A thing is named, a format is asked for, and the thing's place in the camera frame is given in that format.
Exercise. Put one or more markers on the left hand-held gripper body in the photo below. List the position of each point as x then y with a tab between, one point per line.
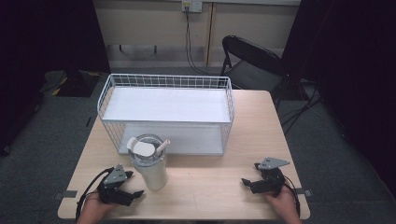
115	177

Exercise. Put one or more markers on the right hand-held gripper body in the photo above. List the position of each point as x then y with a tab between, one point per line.
270	182

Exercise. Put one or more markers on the white tumbler cup with straw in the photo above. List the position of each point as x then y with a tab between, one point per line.
151	172

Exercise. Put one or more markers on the person's right hand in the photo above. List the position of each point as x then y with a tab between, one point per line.
285	203

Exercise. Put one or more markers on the person's left hand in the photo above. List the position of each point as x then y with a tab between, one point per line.
93	207

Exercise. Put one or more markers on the grey table edge clip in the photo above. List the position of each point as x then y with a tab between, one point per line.
305	192
65	194

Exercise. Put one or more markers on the dark stand base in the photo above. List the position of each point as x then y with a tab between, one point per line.
73	83

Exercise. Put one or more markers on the black folding chair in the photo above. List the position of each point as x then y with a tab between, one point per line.
253	54

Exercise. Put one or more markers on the black curtain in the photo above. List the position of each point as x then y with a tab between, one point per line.
37	62
355	68

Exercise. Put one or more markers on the white wall socket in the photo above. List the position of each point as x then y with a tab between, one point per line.
192	5

